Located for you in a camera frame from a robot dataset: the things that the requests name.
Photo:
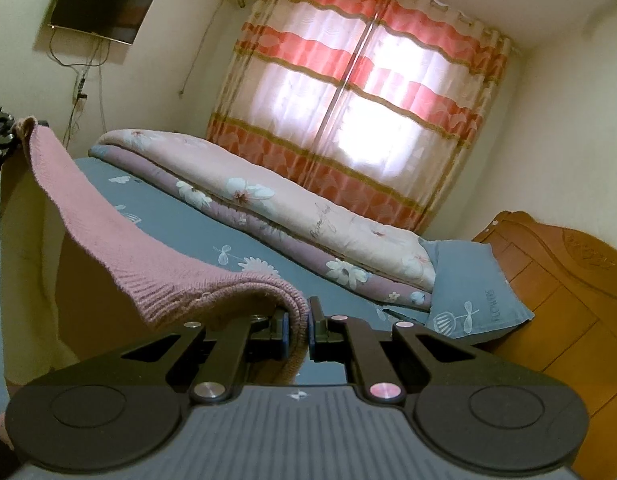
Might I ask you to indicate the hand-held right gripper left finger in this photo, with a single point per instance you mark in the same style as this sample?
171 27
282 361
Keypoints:
287 330

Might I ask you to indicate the blue pillow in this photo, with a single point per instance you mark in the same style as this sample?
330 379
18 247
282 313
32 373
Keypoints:
463 285

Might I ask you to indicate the pink striped curtain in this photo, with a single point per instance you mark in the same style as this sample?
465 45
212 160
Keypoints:
368 110

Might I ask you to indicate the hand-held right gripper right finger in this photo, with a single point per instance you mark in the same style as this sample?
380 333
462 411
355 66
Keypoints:
312 330

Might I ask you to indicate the wall power socket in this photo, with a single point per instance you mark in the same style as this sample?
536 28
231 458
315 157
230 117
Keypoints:
81 87

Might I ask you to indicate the wall television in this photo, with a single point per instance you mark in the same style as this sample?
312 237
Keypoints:
103 0

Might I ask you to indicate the folded floral quilt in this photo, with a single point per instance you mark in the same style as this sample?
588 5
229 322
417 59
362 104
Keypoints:
298 215

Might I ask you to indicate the wooden bed headboard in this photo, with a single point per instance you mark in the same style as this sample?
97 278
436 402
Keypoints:
568 320

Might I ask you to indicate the pink and white sweater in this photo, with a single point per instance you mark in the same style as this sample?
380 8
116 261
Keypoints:
113 240

